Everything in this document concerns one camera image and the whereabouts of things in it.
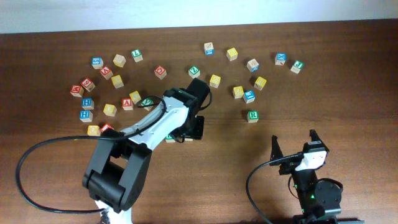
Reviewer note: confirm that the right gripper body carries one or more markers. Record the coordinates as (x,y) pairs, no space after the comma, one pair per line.
(288,168)

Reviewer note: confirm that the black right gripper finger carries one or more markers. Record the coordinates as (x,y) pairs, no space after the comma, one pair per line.
(276,152)
(315,139)

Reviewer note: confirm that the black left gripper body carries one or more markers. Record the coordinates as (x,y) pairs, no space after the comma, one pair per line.
(196,129)

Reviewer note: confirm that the green r block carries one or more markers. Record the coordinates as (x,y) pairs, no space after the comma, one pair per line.
(169,139)
(252,116)

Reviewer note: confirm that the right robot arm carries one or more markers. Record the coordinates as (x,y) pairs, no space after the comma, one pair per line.
(319,198)

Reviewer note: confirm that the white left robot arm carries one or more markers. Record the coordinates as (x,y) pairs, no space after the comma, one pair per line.
(118,167)

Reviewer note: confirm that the green Z block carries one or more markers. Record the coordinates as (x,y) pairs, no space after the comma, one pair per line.
(194,72)

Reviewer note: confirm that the yellow E block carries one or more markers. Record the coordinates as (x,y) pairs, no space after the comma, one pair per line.
(238,92)

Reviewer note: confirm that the blue block far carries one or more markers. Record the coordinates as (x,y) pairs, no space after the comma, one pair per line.
(209,48)

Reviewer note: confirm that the red Q block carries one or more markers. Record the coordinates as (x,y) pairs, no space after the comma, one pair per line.
(160,72)

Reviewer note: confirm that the yellow M block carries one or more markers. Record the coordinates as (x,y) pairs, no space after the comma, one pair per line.
(232,54)

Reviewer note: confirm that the blue L block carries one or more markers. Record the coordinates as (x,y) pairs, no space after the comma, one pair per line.
(249,96)

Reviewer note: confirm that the green V block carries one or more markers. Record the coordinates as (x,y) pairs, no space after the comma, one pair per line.
(147,104)

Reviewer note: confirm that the blue D block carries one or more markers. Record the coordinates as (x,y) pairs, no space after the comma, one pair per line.
(252,65)

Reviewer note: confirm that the yellow block right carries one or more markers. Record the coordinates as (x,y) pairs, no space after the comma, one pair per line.
(260,83)

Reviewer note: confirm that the yellow C block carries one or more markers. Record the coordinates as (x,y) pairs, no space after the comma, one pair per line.
(135,97)

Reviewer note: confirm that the green L block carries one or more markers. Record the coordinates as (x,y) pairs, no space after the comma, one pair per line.
(137,55)

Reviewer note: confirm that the red A block lower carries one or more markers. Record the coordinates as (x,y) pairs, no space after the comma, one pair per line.
(127,104)

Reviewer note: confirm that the red a block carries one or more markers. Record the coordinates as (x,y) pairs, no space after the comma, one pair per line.
(106,72)
(127,104)

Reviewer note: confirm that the green J block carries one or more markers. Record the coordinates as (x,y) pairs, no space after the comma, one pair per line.
(297,66)

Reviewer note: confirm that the yellow X block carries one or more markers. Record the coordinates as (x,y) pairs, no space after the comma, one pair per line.
(117,81)

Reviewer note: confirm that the yellow 8 block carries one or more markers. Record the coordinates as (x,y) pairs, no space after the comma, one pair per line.
(119,60)

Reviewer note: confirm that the blue X block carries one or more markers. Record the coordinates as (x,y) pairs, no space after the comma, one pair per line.
(280,58)

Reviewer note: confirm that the yellow O block middle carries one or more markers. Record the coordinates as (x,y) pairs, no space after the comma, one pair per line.
(110,110)

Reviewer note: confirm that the yellow o block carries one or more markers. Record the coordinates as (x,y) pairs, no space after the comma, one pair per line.
(110,110)
(93,130)

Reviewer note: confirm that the red A block upper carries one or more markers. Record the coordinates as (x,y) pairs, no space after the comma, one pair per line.
(106,72)

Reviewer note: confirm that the red I block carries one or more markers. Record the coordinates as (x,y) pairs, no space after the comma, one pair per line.
(105,127)

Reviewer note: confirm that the blue 5 block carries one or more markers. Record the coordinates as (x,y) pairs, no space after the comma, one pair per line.
(97,63)

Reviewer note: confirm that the red 9 block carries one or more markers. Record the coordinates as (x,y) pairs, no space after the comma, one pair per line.
(88,84)

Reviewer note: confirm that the blue H block upper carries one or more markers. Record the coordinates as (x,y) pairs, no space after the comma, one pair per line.
(87,104)

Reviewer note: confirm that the blue h block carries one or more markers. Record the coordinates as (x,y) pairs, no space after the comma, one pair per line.
(87,104)
(86,116)

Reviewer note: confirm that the blue H block lower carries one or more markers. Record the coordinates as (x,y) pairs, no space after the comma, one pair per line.
(86,116)

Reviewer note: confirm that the red M block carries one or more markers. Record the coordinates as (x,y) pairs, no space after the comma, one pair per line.
(77,91)

